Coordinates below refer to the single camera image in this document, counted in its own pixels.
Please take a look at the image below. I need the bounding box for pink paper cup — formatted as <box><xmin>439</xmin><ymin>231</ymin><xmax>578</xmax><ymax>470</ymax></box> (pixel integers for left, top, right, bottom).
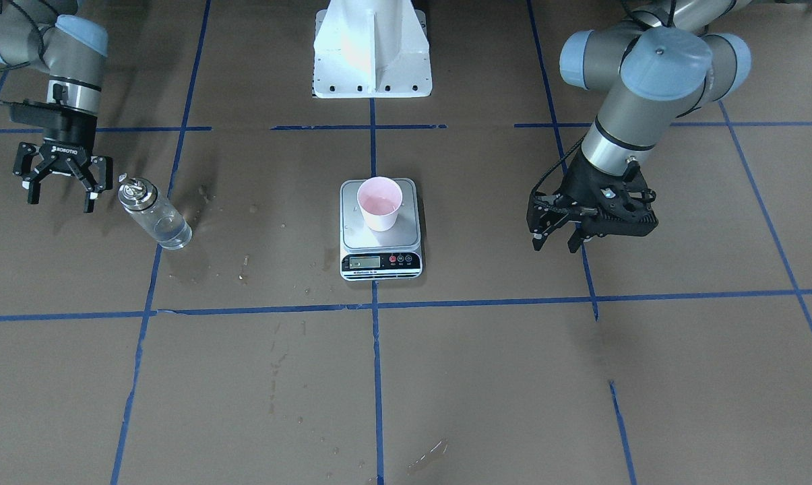
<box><xmin>356</xmin><ymin>177</ymin><xmax>403</xmax><ymax>232</ymax></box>

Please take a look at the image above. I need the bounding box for clear glass sauce bottle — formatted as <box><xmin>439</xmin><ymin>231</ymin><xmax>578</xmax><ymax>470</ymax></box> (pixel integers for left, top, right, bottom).
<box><xmin>117</xmin><ymin>174</ymin><xmax>193</xmax><ymax>251</ymax></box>

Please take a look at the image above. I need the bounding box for silver digital kitchen scale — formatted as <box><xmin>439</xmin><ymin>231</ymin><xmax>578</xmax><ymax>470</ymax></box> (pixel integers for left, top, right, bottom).
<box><xmin>339</xmin><ymin>178</ymin><xmax>424</xmax><ymax>280</ymax></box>

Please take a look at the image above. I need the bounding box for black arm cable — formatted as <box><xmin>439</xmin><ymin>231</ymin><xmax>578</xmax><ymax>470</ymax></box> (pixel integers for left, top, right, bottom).
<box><xmin>0</xmin><ymin>0</ymin><xmax>59</xmax><ymax>108</ymax></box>
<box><xmin>531</xmin><ymin>135</ymin><xmax>585</xmax><ymax>199</ymax></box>

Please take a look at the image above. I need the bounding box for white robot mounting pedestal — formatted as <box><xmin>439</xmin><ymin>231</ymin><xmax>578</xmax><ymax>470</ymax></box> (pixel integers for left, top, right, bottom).
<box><xmin>311</xmin><ymin>1</ymin><xmax>433</xmax><ymax>99</ymax></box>

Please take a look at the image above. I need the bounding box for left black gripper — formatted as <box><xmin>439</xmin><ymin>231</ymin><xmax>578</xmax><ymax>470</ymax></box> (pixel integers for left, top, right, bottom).
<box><xmin>526</xmin><ymin>147</ymin><xmax>659</xmax><ymax>254</ymax></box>

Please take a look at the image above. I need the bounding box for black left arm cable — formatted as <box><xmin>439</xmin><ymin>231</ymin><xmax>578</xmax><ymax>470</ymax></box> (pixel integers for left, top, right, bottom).
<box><xmin>531</xmin><ymin>135</ymin><xmax>585</xmax><ymax>199</ymax></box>

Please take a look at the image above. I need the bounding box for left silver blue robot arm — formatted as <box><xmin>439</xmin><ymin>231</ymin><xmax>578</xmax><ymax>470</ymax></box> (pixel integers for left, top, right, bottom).
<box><xmin>526</xmin><ymin>1</ymin><xmax>753</xmax><ymax>253</ymax></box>

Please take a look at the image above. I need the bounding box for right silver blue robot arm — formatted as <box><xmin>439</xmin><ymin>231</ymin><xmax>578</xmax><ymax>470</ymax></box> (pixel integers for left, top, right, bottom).
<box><xmin>0</xmin><ymin>1</ymin><xmax>113</xmax><ymax>213</ymax></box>

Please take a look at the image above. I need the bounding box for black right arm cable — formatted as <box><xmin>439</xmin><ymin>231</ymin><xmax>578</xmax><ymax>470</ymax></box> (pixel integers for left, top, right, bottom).
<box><xmin>0</xmin><ymin>0</ymin><xmax>59</xmax><ymax>108</ymax></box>

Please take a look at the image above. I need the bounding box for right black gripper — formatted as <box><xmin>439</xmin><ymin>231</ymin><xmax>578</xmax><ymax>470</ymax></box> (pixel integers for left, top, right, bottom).
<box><xmin>9</xmin><ymin>101</ymin><xmax>114</xmax><ymax>213</ymax></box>

